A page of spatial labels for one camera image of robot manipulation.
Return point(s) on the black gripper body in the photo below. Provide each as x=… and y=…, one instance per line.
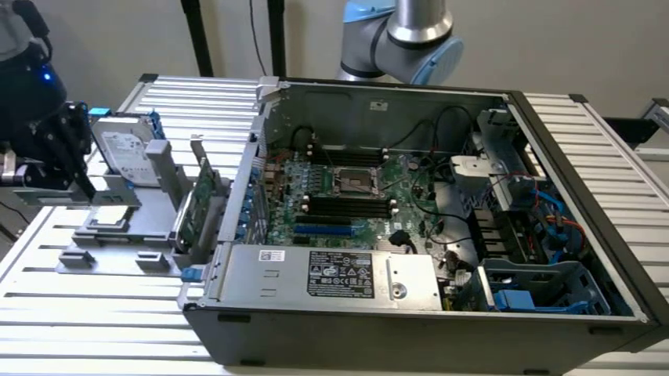
x=29, y=90

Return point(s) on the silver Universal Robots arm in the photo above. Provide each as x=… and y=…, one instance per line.
x=403, y=37

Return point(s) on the short black expansion slot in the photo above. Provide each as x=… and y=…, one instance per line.
x=304, y=239

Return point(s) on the black RAM slot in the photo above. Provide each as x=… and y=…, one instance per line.
x=348, y=214
x=348, y=160
x=348, y=199
x=348, y=150
x=348, y=204
x=348, y=164
x=348, y=155
x=348, y=209

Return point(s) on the long black expansion slot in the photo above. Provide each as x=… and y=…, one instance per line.
x=324, y=219

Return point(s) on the blue expansion slot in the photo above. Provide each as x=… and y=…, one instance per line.
x=321, y=229

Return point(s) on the silver hard disk blue caddy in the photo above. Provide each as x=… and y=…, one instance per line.
x=126, y=149

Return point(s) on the silver square CPU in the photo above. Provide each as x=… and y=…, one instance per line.
x=110, y=214

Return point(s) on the grey parts rack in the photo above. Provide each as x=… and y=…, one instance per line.
x=152, y=211

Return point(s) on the green graphics card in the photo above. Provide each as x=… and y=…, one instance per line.
x=201, y=199

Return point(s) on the thick black stand pole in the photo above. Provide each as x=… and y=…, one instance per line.
x=198, y=35

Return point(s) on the blue case latch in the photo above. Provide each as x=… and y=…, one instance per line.
x=192, y=273

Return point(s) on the thin black stand pole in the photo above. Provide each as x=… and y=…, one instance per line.
x=278, y=35

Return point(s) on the silver power supply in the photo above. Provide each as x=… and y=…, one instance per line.
x=252, y=282

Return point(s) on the CPU socket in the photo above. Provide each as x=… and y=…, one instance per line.
x=353, y=181

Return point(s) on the green motherboard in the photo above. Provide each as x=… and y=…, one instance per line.
x=413, y=192

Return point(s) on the black open PC case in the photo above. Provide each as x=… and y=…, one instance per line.
x=367, y=337

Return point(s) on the light grey fan shroud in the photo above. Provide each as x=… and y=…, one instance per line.
x=471, y=166

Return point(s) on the bare metal disk bay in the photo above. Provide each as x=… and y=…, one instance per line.
x=497, y=133

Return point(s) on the black front fan block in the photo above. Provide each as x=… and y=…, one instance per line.
x=504, y=235

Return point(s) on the blue drive caddy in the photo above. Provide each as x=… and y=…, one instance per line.
x=515, y=301

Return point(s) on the blue-grey plastic disk bay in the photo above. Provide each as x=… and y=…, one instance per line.
x=544, y=276

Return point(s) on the aluminium frame neighbouring table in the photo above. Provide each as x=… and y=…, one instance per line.
x=654, y=129

